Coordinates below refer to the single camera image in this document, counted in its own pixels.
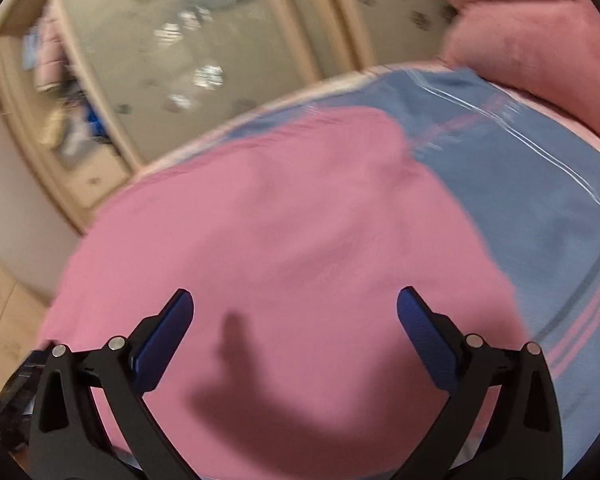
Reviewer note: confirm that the pink garment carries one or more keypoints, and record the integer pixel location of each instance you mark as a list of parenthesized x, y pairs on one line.
[(280, 235)]

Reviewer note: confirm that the beige low cabinet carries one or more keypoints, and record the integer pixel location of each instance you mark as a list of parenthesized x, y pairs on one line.
[(10, 320)]

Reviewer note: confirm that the blue striped bed sheet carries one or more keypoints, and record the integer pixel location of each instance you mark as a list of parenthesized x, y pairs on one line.
[(530, 210)]

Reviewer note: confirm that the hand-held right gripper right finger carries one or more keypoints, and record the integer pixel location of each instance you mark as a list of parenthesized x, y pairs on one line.
[(427, 340)]

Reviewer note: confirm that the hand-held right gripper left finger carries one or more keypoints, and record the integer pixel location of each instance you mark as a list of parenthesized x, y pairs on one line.
[(162, 345)]

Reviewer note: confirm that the pink printed pillow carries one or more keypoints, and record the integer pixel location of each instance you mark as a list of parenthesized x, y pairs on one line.
[(50, 55)]

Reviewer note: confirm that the pink fluffy pillow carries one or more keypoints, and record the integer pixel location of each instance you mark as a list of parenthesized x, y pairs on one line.
[(520, 35)]

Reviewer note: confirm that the light blue folded cloth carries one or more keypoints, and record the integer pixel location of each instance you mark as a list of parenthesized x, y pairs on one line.
[(30, 50)]

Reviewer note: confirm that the beige wardrobe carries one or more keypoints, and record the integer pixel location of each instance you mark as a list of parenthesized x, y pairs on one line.
[(155, 35)]

